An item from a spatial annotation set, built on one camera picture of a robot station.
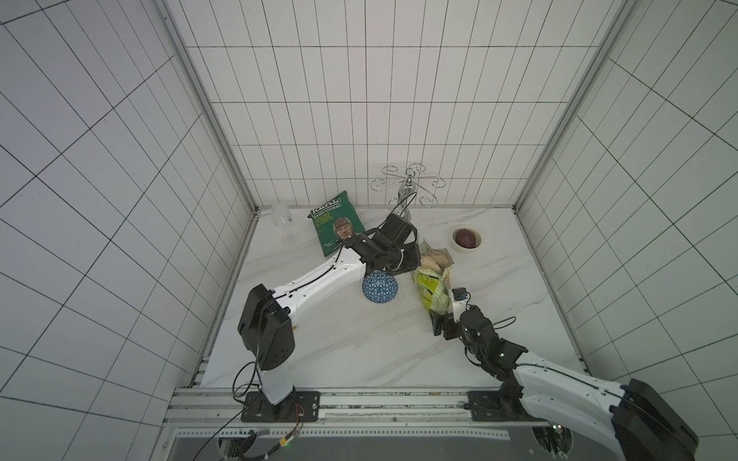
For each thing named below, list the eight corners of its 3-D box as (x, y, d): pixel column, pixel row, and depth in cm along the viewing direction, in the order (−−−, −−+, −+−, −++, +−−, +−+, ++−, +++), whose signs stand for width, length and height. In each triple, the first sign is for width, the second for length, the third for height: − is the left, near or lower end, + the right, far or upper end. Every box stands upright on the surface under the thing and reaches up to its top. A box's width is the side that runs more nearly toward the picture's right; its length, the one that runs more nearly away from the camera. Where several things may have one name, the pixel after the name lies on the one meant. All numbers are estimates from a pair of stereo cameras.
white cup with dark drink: (452, 254, 105) (455, 247, 101) (448, 233, 111) (450, 226, 108) (480, 254, 105) (484, 247, 101) (474, 234, 111) (478, 226, 108)
